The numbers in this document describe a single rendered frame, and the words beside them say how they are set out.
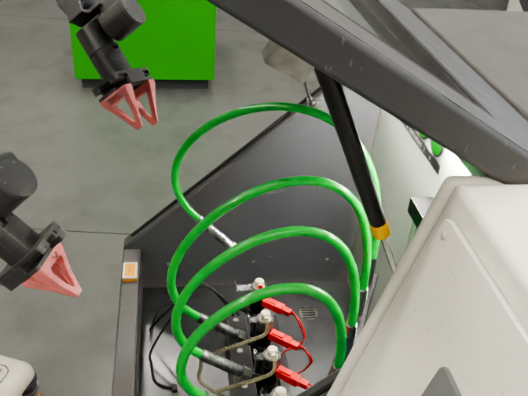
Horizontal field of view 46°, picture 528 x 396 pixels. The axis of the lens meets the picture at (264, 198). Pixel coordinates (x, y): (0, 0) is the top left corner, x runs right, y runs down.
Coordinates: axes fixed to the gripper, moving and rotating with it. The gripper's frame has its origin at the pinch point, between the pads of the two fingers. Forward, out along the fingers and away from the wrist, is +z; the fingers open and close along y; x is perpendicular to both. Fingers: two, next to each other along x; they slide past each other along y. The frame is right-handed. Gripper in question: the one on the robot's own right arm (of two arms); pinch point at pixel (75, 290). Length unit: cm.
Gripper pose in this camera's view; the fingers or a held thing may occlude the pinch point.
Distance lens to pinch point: 96.0
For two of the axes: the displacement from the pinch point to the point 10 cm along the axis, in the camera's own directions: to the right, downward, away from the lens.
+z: 6.6, 6.7, 3.4
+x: 1.1, -5.4, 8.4
